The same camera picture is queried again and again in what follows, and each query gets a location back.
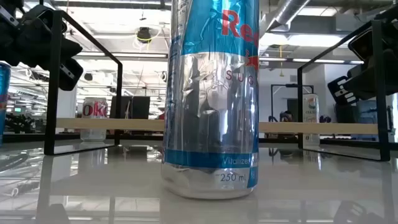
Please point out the black computer monitor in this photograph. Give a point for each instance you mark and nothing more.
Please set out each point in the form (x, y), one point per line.
(136, 107)

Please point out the blue silver Red Bull can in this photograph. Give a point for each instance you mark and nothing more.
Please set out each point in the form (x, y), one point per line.
(3, 93)
(211, 109)

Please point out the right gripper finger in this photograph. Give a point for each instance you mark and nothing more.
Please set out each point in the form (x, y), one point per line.
(360, 84)
(362, 45)

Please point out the black table frame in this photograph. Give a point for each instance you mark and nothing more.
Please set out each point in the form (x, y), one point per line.
(25, 137)

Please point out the silver ventilation duct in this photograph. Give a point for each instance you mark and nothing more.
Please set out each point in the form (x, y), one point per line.
(286, 12)

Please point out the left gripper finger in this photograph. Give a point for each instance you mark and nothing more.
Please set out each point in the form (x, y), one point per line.
(71, 49)
(76, 74)

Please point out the black ceiling camera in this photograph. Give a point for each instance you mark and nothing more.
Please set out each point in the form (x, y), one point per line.
(144, 35)

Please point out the silver Diet Coke can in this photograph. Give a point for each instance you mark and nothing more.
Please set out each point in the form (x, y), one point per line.
(93, 109)

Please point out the wooden shelf black metal frame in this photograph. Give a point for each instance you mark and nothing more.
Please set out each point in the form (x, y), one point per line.
(124, 124)

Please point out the black metal stand frame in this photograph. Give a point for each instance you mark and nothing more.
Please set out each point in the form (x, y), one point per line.
(292, 85)

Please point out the white Celsius can orange print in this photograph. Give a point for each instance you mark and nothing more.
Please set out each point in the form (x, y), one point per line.
(311, 107)

